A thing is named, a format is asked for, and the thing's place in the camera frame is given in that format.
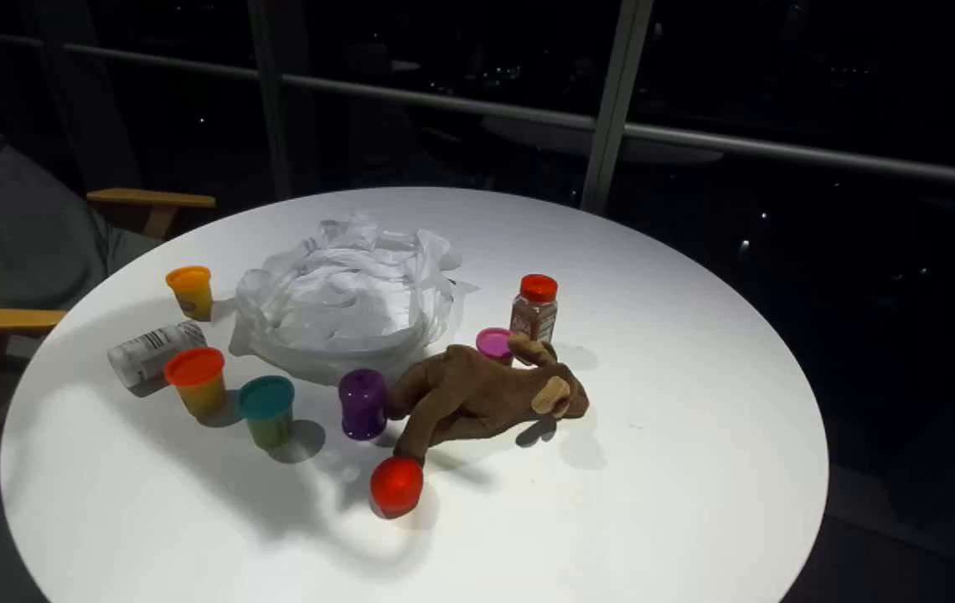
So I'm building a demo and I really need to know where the purple lid dough tub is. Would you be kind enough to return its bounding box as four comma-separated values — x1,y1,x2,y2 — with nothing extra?
335,366,391,441

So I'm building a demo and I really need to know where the red lid dough tub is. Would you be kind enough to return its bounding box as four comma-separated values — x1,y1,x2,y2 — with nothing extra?
368,451,430,524

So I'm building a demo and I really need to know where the teal lid dough tub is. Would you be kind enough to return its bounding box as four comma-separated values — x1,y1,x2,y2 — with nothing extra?
236,371,297,451

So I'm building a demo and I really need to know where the yellow lid dough tub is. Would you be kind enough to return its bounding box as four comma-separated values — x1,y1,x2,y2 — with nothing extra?
164,260,219,326

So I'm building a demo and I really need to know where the orange lid dough tub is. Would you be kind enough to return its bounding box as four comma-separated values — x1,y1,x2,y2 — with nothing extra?
160,344,231,424

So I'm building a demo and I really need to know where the white pill bottle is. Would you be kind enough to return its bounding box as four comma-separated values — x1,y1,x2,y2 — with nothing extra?
103,318,210,395

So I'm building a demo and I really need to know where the pink lid dough tub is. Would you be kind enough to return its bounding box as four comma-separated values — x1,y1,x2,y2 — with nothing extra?
474,326,517,368

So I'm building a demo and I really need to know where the red cap spice jar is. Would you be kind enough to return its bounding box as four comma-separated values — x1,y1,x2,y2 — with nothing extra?
507,271,562,350

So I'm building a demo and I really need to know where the brown plush animal toy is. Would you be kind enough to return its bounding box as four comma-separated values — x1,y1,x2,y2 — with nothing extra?
379,331,593,478

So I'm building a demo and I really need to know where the white plastic bag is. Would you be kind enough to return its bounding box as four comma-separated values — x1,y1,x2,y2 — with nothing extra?
224,213,475,390

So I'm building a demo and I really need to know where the grey armchair with wooden arms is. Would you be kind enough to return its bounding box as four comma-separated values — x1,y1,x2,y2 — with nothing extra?
0,63,221,506

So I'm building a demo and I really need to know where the dark window post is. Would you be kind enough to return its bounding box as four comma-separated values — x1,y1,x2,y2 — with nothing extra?
245,0,296,196

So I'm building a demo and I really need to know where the grey metal window rail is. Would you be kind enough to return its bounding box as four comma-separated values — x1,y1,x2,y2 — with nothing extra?
0,21,955,196

